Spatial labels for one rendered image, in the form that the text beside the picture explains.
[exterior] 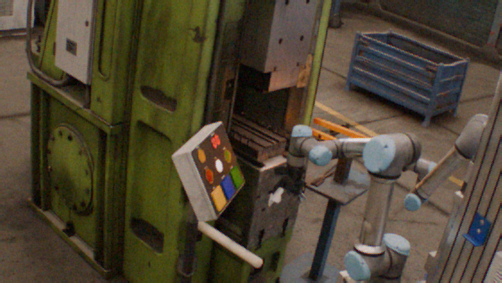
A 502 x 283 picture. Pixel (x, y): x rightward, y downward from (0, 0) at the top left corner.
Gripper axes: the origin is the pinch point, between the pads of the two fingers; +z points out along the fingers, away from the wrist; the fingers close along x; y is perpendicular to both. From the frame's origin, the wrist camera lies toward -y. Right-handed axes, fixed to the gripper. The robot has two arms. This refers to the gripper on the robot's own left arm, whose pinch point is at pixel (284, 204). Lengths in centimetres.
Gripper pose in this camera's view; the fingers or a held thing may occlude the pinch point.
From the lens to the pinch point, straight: 252.0
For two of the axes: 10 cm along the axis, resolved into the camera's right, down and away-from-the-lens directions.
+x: 9.0, -0.5, 4.3
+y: 4.1, 4.3, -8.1
